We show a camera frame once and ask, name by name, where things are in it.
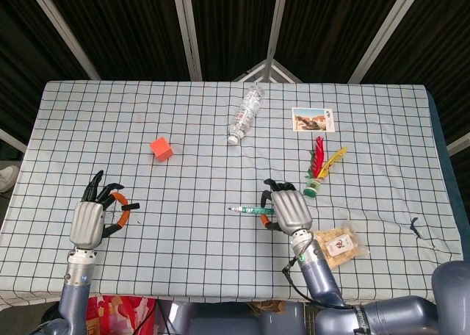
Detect white metal frame beam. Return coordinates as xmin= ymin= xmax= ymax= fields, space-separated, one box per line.
xmin=170 ymin=0 xmax=203 ymax=82
xmin=23 ymin=0 xmax=102 ymax=81
xmin=264 ymin=0 xmax=291 ymax=79
xmin=446 ymin=132 xmax=470 ymax=156
xmin=347 ymin=0 xmax=429 ymax=83
xmin=0 ymin=128 xmax=27 ymax=154

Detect clear snack bag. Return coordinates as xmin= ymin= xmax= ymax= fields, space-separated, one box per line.
xmin=313 ymin=220 xmax=370 ymax=271

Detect clear plastic water bottle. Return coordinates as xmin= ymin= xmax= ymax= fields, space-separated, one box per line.
xmin=226 ymin=84 xmax=267 ymax=145

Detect feather shuttlecock green base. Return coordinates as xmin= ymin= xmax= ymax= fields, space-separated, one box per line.
xmin=303 ymin=135 xmax=349 ymax=198

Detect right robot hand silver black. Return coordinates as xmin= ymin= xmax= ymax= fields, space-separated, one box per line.
xmin=259 ymin=177 xmax=314 ymax=237

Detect orange cube block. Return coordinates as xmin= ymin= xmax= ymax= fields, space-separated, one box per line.
xmin=150 ymin=137 xmax=175 ymax=163

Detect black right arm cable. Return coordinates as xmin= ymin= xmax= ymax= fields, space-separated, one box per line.
xmin=281 ymin=253 xmax=317 ymax=303

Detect red shopping bag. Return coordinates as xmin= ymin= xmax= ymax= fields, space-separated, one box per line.
xmin=86 ymin=295 xmax=157 ymax=335

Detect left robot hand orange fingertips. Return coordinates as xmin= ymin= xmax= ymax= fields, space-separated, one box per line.
xmin=68 ymin=170 xmax=142 ymax=249

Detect white triangular frame joint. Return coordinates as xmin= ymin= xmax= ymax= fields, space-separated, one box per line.
xmin=231 ymin=58 xmax=303 ymax=83

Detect photo postcard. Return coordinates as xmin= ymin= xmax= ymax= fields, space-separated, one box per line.
xmin=292 ymin=107 xmax=337 ymax=134

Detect white shoe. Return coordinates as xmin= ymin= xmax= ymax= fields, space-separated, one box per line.
xmin=0 ymin=165 xmax=20 ymax=194

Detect brown cardboard piece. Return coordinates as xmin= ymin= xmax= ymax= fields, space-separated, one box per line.
xmin=252 ymin=301 xmax=288 ymax=314

